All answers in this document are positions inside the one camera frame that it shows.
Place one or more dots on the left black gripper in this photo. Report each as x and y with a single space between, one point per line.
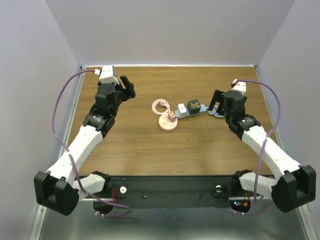
128 92

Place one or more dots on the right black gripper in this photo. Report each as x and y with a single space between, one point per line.
218 97

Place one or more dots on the dark green cube socket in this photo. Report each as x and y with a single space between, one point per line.
193 106

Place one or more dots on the white cube adapter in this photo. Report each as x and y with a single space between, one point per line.
181 109

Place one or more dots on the pink cube adapter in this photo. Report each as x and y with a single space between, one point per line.
171 116

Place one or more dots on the pink round power strip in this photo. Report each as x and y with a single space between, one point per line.
165 124

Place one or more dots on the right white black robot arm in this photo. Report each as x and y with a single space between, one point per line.
293 185

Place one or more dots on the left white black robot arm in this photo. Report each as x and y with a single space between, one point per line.
60 188

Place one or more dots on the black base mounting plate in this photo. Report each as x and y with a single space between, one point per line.
173 192

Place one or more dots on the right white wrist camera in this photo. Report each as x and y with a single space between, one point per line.
239 86

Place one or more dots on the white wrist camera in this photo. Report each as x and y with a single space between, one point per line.
107 75
239 86

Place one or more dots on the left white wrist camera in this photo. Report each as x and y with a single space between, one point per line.
107 75

